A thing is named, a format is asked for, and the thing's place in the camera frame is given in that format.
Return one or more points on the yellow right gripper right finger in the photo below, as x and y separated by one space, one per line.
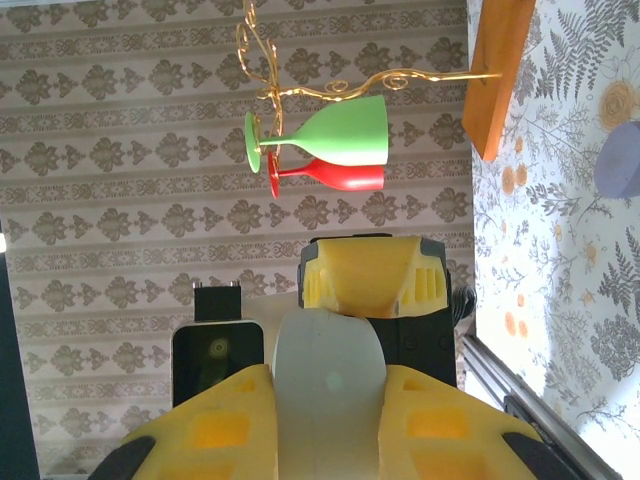
450 435

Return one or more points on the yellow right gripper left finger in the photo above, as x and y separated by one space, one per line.
210 435

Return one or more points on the red wine glass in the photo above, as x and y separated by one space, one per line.
350 177

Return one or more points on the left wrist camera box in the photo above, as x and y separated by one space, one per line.
217 370

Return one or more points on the green wine glass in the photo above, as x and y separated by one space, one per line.
345 132

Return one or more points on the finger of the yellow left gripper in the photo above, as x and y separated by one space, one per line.
370 275

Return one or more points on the dark frame beam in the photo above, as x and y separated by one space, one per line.
15 375

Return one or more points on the orange wooden base board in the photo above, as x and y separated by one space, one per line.
495 75

